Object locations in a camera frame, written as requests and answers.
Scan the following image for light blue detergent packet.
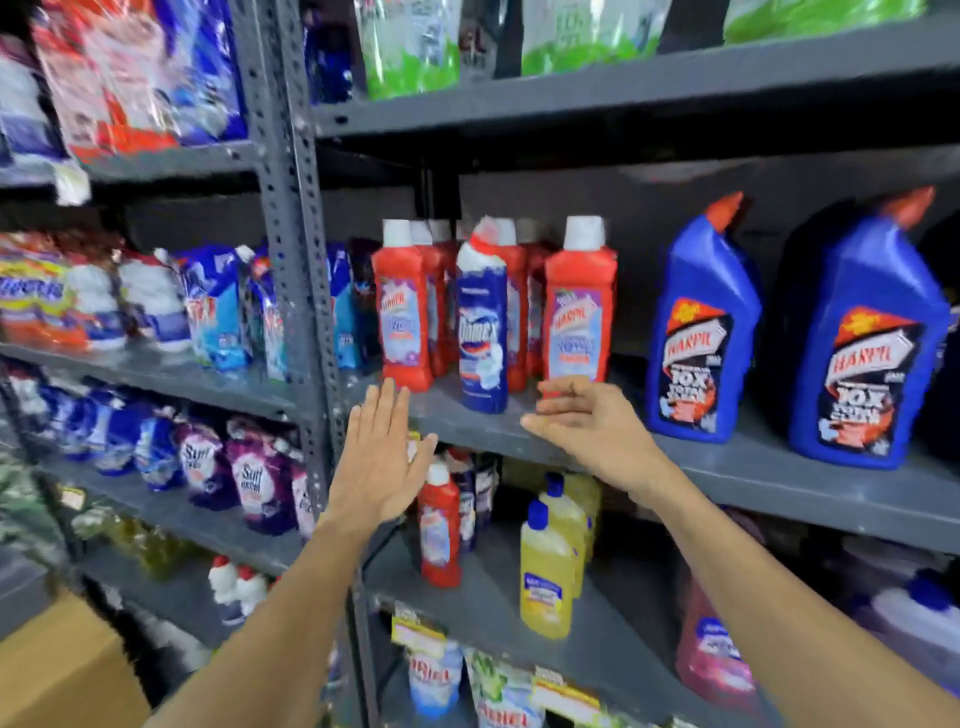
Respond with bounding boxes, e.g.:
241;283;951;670
174;243;254;374
247;247;291;382

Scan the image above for blue detergent pouch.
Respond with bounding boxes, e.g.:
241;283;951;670
328;240;381;374

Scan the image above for white detergent pouch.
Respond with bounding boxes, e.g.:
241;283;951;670
118;249;194;354
67;255;127;352

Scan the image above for person's left forearm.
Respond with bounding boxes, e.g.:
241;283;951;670
144;510;400;728

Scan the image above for dark blue pouch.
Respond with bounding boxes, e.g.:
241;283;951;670
303;0;355;105

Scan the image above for red white detergent bag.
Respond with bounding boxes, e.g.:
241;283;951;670
31;0;180;161

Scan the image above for pink liquid bottle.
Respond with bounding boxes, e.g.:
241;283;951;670
674;576;760;715

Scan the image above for yellow bottle blue cap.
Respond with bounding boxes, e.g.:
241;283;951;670
538;471;603;601
519;499;576;642

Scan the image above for white price tag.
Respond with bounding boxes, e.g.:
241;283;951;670
53;159;93;208

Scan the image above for grey metal shelving rack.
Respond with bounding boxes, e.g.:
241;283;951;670
258;0;960;728
0;0;331;676

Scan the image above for yellow price tag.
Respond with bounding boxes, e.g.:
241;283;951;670
389;602;449;663
531;666;603;726

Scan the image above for green white refill pouch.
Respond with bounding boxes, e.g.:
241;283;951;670
520;0;673;78
723;0;929;45
355;0;463;101

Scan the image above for blue toilet cleaner bottle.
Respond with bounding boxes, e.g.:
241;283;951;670
645;191;765;444
786;186;953;471

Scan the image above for small red cleaner bottle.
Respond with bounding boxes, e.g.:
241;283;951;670
417;460;464;591

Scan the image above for dark refill pouch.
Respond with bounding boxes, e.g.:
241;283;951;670
457;0;524;82

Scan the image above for lavender bottle blue cap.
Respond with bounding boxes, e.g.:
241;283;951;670
849;568;960;700

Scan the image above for dark blue cleaner bottle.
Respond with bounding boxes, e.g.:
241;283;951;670
445;447;501;555

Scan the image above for purple detergent pouch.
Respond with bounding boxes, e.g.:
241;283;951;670
174;420;243;513
288;461;319;543
225;431;299;538

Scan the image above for blue white-topped cleaner bottle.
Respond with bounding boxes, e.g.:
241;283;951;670
455;217;512;416

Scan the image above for green white detergent pack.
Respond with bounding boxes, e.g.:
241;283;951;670
463;647;546;728

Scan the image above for person's left hand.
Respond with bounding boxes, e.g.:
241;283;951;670
324;377;440;531

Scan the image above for row of blue detergent pouches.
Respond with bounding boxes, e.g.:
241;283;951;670
6;366;183;494

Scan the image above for white bottle red cap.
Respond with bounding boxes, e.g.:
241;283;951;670
207;555;241;627
236;564;270;620

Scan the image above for brown cardboard box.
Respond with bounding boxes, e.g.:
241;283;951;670
0;591;153;728

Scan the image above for group of red cleaner bottles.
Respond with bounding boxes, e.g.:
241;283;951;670
371;215;619;394

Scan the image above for person's right forearm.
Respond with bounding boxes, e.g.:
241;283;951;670
636;463;960;728

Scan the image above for yellow green liquid bottles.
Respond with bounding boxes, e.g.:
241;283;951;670
71;508;192;580

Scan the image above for person's right hand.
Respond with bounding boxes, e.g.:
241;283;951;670
519;375;678;505

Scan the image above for blue white detergent pack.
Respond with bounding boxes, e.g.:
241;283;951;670
407;639;464;723

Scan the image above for orange detergent packet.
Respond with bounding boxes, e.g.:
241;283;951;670
0;231;90;355

